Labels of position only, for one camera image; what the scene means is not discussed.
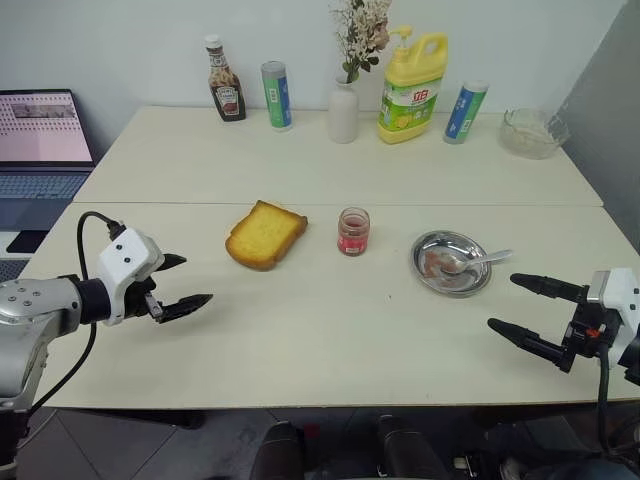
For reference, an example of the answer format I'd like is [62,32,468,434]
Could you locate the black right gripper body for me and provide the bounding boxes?
[557,283,622,374]

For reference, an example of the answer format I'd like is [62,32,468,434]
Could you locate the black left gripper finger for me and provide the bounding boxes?
[158,253,188,274]
[159,293,215,324]

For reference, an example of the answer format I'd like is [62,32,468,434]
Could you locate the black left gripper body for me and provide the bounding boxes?
[122,277,164,324]

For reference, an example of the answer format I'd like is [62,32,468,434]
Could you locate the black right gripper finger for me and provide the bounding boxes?
[509,272,587,304]
[487,317,566,366]

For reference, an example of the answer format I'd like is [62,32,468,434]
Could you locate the metal spoon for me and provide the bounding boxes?
[438,248,514,277]

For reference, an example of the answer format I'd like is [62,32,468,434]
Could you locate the slice of toast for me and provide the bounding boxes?
[224,199,309,273]

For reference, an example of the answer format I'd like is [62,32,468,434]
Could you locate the small glass jam jar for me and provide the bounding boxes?
[336,207,372,258]

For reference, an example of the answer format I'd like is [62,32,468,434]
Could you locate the round metal plate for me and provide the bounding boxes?
[410,229,493,300]

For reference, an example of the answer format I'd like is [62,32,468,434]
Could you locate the flat black device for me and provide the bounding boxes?
[5,230,49,255]

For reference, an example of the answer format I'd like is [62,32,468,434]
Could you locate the grey mesh pad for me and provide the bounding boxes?
[0,258,24,284]

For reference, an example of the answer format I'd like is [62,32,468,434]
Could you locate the clear glass bowl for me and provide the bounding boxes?
[499,107,571,161]

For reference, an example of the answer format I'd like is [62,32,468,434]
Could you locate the dark rounded shape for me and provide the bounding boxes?
[249,419,307,480]
[374,412,447,480]

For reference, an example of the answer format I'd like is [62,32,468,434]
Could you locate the ketchup bottle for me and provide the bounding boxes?
[203,33,248,123]

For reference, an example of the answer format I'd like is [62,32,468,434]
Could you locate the open laptop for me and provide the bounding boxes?
[0,88,96,232]

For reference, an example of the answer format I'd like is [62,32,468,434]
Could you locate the blue green tube can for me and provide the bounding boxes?
[442,79,491,146]
[260,60,294,132]

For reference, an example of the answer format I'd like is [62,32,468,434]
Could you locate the white ceramic vase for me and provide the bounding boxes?
[327,74,360,145]

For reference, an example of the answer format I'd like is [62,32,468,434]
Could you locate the yellow detergent pump bottle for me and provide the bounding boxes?
[376,24,449,146]

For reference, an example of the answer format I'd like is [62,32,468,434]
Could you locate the dried flower bouquet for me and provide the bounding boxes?
[328,0,392,85]

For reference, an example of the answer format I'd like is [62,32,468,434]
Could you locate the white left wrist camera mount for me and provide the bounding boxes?
[96,227,165,327]

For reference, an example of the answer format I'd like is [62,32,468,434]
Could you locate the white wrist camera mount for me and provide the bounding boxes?
[585,267,640,370]
[96,227,165,327]

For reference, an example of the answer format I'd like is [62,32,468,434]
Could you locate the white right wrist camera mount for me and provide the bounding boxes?
[585,267,640,370]

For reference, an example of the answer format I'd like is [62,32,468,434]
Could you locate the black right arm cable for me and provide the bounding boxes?
[597,339,621,456]

